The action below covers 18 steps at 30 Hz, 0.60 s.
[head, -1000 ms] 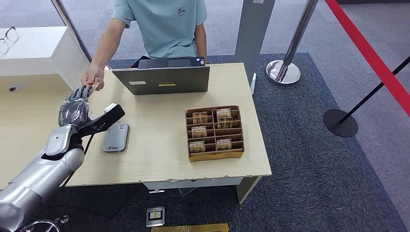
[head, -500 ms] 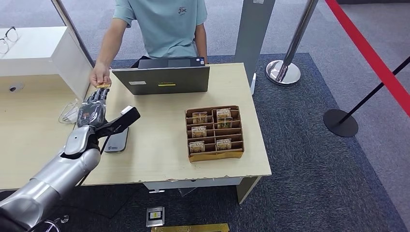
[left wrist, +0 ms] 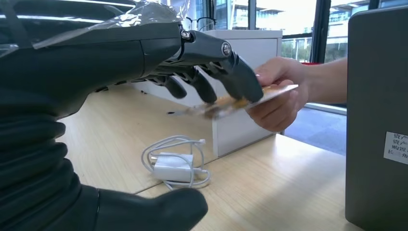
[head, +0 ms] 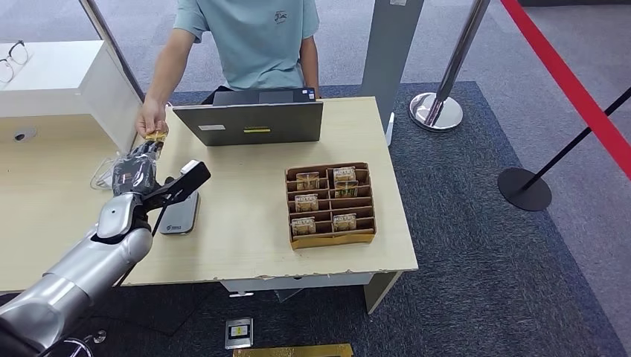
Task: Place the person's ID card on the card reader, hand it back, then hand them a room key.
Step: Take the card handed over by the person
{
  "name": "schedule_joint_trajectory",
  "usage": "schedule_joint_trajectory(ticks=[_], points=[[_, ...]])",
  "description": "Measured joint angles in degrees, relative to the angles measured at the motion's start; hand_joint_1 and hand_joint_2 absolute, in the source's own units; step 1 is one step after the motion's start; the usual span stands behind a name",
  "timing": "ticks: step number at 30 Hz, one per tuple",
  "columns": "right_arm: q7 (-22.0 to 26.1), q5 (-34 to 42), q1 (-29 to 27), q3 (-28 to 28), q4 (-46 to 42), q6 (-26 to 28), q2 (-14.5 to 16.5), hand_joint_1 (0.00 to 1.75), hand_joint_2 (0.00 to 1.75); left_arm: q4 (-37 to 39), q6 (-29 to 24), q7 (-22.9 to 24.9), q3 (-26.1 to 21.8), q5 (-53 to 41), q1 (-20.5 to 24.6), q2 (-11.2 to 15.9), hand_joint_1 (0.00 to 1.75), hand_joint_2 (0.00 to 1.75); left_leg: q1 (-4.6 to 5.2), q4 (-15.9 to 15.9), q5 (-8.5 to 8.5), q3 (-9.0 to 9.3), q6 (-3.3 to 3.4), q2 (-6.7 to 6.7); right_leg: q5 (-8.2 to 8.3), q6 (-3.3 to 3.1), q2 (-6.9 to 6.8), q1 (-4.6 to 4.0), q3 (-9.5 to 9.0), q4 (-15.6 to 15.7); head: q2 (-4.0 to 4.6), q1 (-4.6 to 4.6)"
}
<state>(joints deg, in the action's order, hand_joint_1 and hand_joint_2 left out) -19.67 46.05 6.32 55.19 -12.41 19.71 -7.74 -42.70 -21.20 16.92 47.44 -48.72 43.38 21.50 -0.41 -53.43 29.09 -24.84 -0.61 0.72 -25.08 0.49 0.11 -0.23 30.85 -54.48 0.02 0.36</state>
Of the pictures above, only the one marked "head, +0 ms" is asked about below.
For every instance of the gold patterned ID card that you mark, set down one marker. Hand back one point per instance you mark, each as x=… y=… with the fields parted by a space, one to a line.
x=155 y=136

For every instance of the dark blue carpet rug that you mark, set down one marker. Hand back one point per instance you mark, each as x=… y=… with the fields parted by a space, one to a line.
x=468 y=246

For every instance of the grey standing panel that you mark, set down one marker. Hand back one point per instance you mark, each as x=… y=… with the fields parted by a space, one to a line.
x=389 y=59

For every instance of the yellow floor tape strip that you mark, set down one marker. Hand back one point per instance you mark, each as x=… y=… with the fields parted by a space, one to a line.
x=296 y=351

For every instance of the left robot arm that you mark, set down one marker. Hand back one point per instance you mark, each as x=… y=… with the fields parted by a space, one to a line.
x=98 y=261

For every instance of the chrome stanchion post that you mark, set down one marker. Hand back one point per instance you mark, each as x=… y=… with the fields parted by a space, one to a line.
x=436 y=112
x=114 y=49

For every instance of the desk leg panel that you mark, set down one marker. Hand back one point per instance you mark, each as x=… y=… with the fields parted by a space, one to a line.
x=379 y=290

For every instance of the clear plastic film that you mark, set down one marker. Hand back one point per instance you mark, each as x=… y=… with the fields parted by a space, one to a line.
x=130 y=177

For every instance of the person's right forearm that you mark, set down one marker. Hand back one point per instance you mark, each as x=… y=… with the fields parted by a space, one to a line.
x=162 y=76

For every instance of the black stanchion post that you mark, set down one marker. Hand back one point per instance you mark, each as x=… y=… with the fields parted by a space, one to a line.
x=523 y=189

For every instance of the black rimmed eyeglasses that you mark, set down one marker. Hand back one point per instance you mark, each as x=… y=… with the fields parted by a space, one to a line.
x=19 y=53

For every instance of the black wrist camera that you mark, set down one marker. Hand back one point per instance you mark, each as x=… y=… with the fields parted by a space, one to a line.
x=190 y=180

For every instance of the cardboard card organizer box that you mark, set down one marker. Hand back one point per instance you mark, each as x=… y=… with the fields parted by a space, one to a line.
x=330 y=240

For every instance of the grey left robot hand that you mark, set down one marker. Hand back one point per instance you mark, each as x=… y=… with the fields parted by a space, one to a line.
x=135 y=172

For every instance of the person's right hand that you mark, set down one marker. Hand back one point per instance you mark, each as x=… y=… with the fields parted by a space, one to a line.
x=153 y=116

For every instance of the metal floor socket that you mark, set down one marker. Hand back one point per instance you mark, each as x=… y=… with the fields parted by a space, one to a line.
x=239 y=334

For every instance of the grey card reader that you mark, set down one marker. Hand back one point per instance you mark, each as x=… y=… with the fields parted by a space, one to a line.
x=180 y=218

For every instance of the person's left forearm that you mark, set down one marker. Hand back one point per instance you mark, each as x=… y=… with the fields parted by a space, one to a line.
x=310 y=74

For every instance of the grey laptop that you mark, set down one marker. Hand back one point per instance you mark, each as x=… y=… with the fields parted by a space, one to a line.
x=256 y=123

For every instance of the white power adapter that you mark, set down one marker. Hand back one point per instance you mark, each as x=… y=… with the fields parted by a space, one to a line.
x=105 y=182

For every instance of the white cabinet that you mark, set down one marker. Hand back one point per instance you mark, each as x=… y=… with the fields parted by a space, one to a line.
x=59 y=74

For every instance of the red barrier belt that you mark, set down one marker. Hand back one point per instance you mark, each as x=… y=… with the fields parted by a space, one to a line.
x=567 y=78

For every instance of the person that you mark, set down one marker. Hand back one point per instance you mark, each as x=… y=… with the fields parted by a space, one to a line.
x=246 y=44

